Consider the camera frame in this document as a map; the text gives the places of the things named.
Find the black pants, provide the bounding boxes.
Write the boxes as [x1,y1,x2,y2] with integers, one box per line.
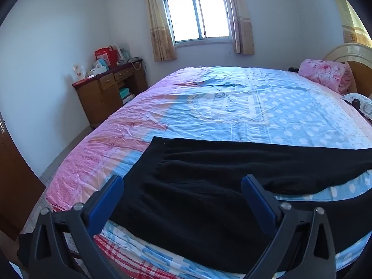
[110,137,371,273]

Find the red plaid mattress sheet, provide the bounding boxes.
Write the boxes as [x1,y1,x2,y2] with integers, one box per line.
[93,235,179,279]

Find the brown wooden door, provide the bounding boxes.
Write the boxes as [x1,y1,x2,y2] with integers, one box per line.
[0,121,45,240]

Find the blue pink patterned bedspread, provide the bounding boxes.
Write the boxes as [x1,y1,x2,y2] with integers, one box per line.
[45,65,372,279]

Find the brown wooden desk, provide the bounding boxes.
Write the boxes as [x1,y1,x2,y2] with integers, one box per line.
[73,58,148,129]

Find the white dotted pillow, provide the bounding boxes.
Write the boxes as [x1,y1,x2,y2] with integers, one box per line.
[341,93,372,122]

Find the teal box under desk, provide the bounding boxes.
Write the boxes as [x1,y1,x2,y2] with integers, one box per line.
[119,88,130,99]

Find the white floral box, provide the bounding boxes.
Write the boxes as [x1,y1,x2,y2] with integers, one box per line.
[73,64,86,81]

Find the pink floral folded blanket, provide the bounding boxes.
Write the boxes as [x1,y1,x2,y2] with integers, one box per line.
[298,59,356,94]

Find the white tissue box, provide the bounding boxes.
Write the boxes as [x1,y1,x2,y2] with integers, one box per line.
[86,66,108,77]

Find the red gift bag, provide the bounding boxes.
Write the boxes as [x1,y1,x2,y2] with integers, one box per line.
[95,45,119,69]

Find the cream wooden headboard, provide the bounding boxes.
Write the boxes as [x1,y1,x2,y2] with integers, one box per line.
[324,43,372,98]

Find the left beige curtain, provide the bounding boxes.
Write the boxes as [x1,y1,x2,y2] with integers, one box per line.
[146,0,176,62]

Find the beige curtain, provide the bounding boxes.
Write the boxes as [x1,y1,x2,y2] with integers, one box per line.
[146,0,176,62]
[226,0,255,56]

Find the right beige curtain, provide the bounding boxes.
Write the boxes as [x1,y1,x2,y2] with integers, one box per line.
[226,0,255,56]

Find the window with metal frame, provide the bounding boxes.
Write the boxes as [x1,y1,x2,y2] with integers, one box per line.
[163,0,230,45]

